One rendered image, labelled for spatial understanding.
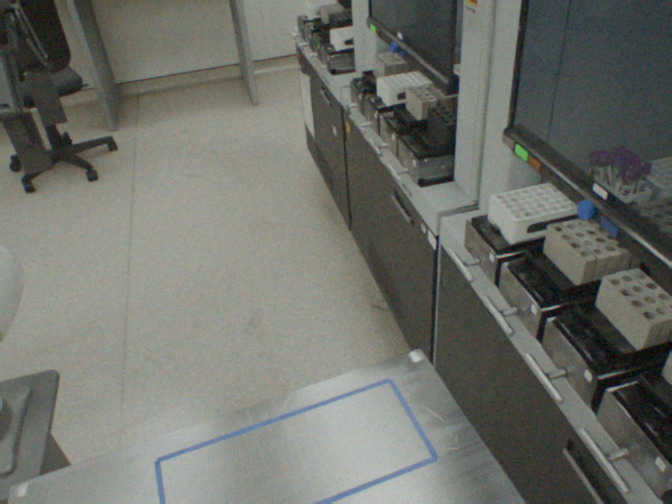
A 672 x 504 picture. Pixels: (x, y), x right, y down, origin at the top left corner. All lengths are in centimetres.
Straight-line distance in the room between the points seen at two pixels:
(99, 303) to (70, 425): 60
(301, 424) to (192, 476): 16
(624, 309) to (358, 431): 44
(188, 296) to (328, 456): 165
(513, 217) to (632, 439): 43
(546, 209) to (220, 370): 128
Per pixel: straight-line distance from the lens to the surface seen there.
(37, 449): 108
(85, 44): 381
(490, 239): 112
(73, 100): 464
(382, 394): 83
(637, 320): 93
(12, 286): 116
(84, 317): 244
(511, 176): 120
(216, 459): 80
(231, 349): 208
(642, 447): 89
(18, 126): 69
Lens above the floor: 147
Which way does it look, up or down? 37 degrees down
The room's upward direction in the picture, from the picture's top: 6 degrees counter-clockwise
